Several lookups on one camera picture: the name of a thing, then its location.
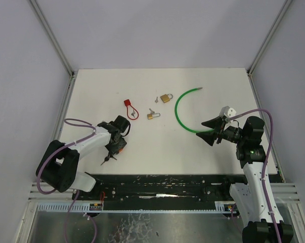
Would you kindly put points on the large brass padlock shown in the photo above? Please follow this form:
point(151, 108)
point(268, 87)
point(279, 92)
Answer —
point(166, 98)

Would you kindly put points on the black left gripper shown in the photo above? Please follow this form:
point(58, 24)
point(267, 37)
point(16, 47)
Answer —
point(116, 148)

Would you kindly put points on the keys of orange padlock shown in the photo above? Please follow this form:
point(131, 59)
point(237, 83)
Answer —
point(108, 157)

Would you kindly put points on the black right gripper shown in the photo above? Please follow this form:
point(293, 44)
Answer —
point(219, 132)

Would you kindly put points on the green cable lock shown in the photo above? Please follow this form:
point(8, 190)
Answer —
point(177, 114)

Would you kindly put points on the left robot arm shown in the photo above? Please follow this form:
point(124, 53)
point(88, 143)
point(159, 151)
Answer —
point(58, 171)

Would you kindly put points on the red cable lock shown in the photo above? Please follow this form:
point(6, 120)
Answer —
point(129, 109)

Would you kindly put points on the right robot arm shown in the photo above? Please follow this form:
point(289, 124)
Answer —
point(254, 200)

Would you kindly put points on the small brass padlock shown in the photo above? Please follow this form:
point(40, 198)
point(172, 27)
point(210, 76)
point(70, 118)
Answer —
point(153, 115)

